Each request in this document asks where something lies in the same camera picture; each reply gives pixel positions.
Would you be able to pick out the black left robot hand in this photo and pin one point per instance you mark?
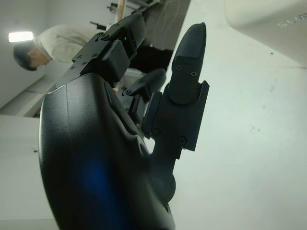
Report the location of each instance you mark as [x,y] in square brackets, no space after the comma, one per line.
[96,143]

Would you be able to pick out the person, beige sweater, black trousers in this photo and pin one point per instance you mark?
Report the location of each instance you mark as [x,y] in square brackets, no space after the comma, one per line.
[64,40]

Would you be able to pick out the white two-slot toaster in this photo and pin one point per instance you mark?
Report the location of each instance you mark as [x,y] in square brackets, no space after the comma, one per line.
[263,14]

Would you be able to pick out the rectangular ceiling light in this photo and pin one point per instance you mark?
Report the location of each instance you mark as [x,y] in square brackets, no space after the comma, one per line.
[20,37]

